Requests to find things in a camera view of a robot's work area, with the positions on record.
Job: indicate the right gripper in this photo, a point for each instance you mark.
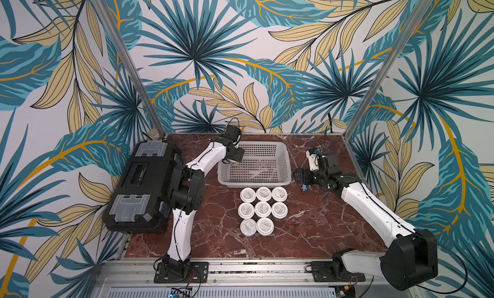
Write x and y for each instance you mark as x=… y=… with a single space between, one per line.
x=305 y=175

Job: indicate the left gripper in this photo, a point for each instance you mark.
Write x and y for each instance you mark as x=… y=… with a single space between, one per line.
x=238 y=155

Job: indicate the white plastic basket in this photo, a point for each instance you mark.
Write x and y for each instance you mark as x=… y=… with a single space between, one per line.
x=264 y=164

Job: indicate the white yogurt cup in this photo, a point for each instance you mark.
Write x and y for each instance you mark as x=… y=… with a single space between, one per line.
x=279 y=194
x=248 y=195
x=246 y=211
x=265 y=226
x=248 y=227
x=264 y=194
x=279 y=210
x=262 y=209

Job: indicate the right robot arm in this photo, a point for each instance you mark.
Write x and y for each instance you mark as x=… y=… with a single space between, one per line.
x=411 y=256

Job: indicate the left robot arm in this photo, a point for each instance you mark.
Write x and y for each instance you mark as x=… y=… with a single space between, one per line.
x=186 y=193

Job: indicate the black toolbox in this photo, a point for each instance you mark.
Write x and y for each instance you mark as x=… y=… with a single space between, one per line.
x=139 y=202

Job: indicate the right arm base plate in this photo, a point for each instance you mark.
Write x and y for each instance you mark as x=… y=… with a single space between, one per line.
x=332 y=271

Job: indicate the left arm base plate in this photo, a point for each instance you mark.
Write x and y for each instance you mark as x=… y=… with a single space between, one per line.
x=190 y=272

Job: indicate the aluminium rail frame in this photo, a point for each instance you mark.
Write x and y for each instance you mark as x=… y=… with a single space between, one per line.
x=271 y=277

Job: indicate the left aluminium corner post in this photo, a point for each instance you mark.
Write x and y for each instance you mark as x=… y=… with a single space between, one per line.
x=115 y=36

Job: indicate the aluminium corner post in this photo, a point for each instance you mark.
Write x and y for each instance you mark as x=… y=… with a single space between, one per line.
x=115 y=36
x=401 y=41

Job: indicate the right aluminium corner post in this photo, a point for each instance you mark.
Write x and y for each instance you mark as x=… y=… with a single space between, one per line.
x=401 y=41

